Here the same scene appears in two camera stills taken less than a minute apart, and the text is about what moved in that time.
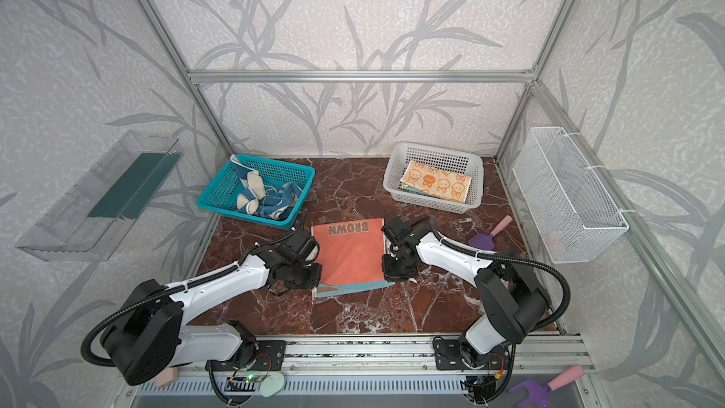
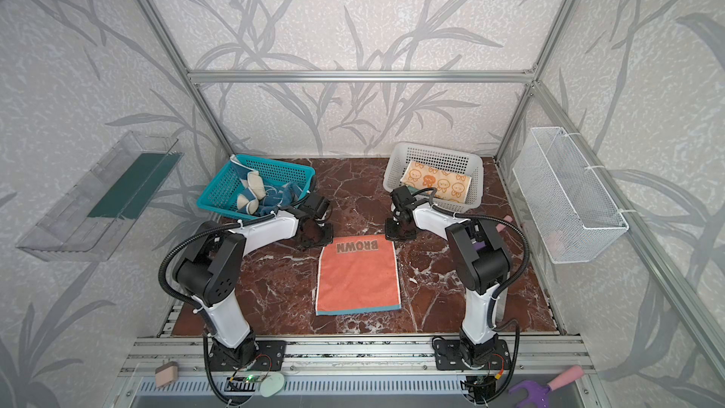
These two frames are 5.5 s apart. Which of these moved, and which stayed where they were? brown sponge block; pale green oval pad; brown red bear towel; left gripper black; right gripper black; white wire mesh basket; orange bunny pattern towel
Moved: right gripper black; brown red bear towel; left gripper black
Stayed: brown sponge block; pale green oval pad; white wire mesh basket; orange bunny pattern towel
